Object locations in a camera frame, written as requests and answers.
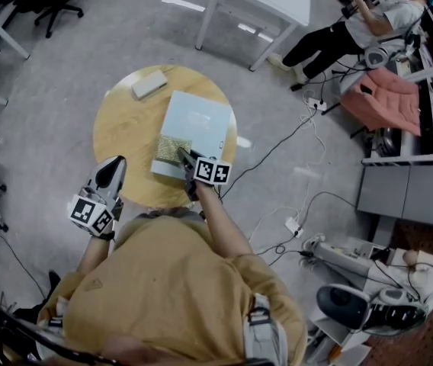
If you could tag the white shelf rack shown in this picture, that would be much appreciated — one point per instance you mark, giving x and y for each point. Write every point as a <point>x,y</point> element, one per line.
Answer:
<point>414,147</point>

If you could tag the beige rectangular block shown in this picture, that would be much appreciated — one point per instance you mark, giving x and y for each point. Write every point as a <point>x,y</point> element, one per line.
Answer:
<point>148,84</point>

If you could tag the grey cabinet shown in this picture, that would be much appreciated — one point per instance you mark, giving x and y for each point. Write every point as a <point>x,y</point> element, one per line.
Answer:
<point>407,193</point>

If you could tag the person's right forearm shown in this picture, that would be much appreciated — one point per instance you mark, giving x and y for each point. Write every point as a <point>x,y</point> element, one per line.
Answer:
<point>220,223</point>

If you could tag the person's yellow shirt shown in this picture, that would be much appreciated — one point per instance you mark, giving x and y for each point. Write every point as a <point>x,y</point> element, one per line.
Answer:
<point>163,288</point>

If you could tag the round wooden table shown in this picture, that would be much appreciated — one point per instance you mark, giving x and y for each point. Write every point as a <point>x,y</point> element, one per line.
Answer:
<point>125,132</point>

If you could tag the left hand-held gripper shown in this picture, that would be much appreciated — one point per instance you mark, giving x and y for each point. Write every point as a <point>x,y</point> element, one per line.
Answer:
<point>104,189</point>

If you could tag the person's left forearm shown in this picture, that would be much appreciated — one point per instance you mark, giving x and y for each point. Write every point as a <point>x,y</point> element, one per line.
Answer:
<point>94,255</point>

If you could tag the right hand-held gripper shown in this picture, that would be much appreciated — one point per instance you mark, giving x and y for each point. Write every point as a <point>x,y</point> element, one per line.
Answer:
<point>212,172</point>

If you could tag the white and black robot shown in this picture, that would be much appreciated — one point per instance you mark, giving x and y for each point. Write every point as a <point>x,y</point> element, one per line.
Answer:
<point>353,303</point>

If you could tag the green patterned cloth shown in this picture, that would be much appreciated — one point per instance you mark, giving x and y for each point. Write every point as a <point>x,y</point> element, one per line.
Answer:
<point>172,148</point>

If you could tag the black wrist watch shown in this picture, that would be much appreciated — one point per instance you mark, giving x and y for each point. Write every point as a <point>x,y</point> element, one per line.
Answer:
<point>107,236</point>

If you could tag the white object board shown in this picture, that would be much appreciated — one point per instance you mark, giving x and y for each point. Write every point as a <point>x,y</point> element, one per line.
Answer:
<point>197,120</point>

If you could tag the white power strip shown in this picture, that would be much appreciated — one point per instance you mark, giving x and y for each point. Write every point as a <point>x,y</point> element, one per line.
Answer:
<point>293,226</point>
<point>315,103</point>

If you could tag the black stand frame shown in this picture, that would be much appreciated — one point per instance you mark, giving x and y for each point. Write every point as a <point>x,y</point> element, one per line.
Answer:
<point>29,332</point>

